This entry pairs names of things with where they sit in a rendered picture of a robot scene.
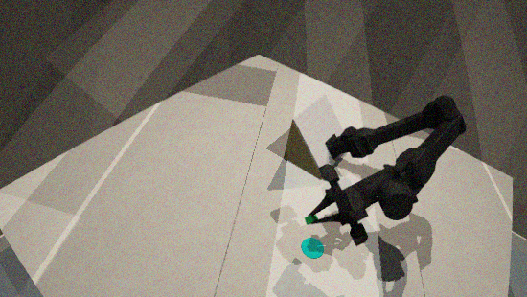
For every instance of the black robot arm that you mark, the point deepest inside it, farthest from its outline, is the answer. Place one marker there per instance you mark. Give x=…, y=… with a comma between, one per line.
x=397, y=185

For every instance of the green rectangular post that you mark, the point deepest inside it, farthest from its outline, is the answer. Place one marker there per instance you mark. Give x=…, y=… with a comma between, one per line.
x=310, y=219

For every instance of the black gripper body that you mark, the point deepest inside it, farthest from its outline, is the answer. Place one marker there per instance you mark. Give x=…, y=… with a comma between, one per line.
x=358, y=233

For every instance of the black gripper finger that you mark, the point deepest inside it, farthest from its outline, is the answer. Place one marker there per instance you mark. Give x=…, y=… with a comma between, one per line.
x=334, y=218
x=327, y=201

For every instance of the cyan circle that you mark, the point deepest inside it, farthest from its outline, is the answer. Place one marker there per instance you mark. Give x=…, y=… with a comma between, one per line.
x=312, y=248

